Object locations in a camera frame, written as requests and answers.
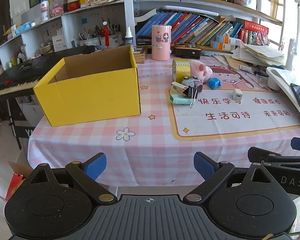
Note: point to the long row of books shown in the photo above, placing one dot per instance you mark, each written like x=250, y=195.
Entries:
x=190, y=27

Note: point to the pink cylinder container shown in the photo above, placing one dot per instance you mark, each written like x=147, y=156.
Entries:
x=161, y=51

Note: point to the white shelf unit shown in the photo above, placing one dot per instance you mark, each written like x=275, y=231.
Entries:
x=70, y=21

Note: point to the small grey toy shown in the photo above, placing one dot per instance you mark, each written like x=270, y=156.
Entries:
x=191, y=81

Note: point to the small pink box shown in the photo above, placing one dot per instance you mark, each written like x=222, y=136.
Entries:
x=56, y=9

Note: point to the red book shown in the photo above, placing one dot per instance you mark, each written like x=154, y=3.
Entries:
x=256, y=27

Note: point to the pink checked cloth desktop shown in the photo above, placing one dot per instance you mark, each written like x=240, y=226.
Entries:
x=145, y=150

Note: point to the black binder clip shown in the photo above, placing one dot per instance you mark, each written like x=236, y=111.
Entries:
x=190, y=91

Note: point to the wooden chessboard box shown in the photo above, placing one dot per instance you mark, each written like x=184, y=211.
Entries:
x=140, y=55

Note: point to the white box red label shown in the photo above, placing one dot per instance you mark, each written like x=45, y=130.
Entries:
x=59, y=43

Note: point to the keyboard stand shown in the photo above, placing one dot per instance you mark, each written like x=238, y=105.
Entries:
x=17, y=127

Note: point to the small blue pouch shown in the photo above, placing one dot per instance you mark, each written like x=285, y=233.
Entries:
x=214, y=83

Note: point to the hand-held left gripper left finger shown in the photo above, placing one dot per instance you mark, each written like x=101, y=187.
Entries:
x=96, y=165

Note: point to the yellow tape roll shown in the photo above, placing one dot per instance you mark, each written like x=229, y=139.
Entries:
x=182, y=70

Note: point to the red round doll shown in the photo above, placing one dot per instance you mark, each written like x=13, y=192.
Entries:
x=73, y=5

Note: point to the blue tissue pack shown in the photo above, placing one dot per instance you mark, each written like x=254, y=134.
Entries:
x=25, y=27

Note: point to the red tassel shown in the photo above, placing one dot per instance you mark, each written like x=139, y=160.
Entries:
x=105, y=35

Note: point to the square white pen holder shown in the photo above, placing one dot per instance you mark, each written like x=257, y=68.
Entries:
x=90, y=41

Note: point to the green correction tape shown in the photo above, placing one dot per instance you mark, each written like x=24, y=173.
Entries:
x=180, y=99

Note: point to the white bottle red label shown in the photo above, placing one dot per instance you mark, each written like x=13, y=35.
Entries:
x=45, y=10

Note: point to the orange white carton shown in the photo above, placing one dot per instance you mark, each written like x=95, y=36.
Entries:
x=225, y=46
x=228, y=39

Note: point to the white charger cube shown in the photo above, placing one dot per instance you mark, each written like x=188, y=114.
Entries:
x=237, y=95

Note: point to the round white pen holder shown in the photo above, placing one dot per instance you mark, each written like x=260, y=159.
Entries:
x=115, y=40

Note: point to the wood and white desk shelf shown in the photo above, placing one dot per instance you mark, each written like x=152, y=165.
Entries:
x=190, y=2

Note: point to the stack of papers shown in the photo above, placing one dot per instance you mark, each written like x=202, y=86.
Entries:
x=262, y=55

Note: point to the brown wooden box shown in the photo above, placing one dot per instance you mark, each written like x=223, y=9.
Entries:
x=187, y=51

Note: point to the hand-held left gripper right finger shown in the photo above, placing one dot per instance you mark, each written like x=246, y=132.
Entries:
x=203, y=166

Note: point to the pink plush pig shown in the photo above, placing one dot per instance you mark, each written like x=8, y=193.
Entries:
x=202, y=70

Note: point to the yellow cardboard box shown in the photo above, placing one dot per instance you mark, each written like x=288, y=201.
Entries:
x=90, y=97

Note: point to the red cardboard box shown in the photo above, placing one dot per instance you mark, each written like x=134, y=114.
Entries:
x=15, y=180

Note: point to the white stand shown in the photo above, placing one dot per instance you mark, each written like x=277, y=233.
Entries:
x=282, y=78

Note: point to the white spray bottle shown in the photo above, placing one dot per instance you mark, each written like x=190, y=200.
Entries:
x=129, y=38

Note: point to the black electronic keyboard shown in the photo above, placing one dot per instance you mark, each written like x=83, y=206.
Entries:
x=27, y=67

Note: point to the thick white book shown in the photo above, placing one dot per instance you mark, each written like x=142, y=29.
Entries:
x=145, y=16

